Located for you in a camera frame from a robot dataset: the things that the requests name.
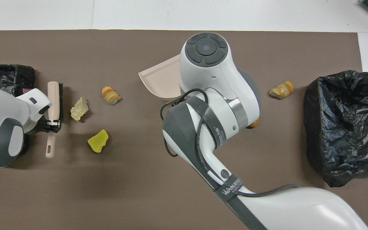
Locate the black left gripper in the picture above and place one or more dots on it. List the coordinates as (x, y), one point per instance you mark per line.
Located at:
(42, 127)

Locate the pale bread chunk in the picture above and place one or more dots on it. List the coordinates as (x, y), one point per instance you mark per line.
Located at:
(79, 109)

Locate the beige hand brush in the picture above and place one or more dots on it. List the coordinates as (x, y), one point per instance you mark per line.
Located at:
(53, 95)

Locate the yellow sponge chunk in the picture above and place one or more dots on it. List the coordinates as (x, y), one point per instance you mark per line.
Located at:
(97, 141)

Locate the striped orange croissant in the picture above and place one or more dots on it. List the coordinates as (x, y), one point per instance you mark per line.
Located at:
(281, 90)
(110, 95)

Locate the beige plastic dustpan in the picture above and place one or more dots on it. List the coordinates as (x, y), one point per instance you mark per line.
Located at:
(161, 80)

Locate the brown bread roll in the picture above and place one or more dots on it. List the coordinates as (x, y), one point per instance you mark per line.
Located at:
(255, 123)

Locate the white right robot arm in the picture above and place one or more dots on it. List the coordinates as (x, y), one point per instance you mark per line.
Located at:
(222, 83)

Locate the pink bin with black bag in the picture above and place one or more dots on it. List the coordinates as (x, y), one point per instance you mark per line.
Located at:
(5, 78)

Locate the bin covered by black bag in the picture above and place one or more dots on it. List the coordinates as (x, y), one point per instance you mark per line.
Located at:
(340, 127)

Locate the brown table mat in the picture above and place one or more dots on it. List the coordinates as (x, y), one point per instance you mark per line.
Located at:
(139, 179)

